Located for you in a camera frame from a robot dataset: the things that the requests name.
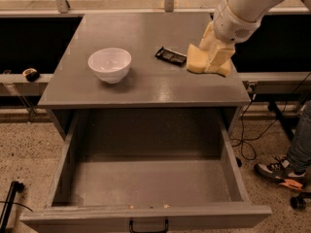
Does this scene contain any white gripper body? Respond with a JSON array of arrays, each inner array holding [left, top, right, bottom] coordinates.
[[213, 0, 261, 44]]

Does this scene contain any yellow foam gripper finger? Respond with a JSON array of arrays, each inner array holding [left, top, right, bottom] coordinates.
[[204, 40, 235, 74], [199, 22, 216, 50]]

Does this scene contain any yellow sponge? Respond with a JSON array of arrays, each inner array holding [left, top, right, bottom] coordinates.
[[187, 44, 231, 77]]

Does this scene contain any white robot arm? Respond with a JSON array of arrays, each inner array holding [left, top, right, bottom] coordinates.
[[199, 0, 311, 73]]

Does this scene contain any grey cabinet counter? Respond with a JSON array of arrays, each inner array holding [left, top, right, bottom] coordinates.
[[37, 12, 252, 141]]

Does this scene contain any open grey top drawer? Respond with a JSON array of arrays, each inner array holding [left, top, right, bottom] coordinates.
[[20, 108, 271, 233]]

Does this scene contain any black flat packet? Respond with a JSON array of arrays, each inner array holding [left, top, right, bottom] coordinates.
[[155, 47, 187, 66]]

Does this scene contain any white bowl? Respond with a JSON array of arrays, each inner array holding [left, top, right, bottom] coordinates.
[[87, 48, 132, 83]]

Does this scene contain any grey sneaker shoe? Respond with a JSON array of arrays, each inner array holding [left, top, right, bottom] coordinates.
[[254, 157, 306, 190]]

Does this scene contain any black caster wheel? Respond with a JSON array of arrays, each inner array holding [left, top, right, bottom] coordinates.
[[290, 192, 311, 211]]

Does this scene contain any small black round device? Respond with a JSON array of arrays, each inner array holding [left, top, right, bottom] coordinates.
[[22, 68, 40, 82]]

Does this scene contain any black stand at left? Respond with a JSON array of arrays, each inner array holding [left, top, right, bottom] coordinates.
[[0, 181, 24, 233]]

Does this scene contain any black cable on floor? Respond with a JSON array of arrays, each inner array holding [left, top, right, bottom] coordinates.
[[230, 71, 311, 162]]

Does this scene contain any black drawer handle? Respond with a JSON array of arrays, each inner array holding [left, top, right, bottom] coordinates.
[[128, 219, 169, 233]]

